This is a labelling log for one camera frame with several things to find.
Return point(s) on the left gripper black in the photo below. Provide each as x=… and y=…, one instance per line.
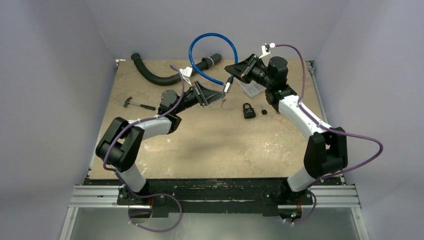
x=207, y=96

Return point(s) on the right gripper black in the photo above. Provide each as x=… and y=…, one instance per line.
x=249, y=65

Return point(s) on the black padlock with key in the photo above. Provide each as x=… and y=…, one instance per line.
x=248, y=111

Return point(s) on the small silver keys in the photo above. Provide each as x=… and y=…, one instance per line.
x=222, y=102

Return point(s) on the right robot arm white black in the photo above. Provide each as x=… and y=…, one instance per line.
x=326, y=149

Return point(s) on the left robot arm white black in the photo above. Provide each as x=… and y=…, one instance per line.
x=120, y=144

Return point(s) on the clear plastic organizer box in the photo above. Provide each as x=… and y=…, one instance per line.
x=252, y=89

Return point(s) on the black claw hammer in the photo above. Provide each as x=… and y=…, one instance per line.
x=129, y=101

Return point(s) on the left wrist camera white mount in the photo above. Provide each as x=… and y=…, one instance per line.
x=186, y=74

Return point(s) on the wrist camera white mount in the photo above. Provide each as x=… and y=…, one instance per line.
x=266, y=50
x=186, y=74

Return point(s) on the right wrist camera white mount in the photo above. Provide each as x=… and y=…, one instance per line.
x=266, y=50

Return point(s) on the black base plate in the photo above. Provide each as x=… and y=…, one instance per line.
x=281, y=190

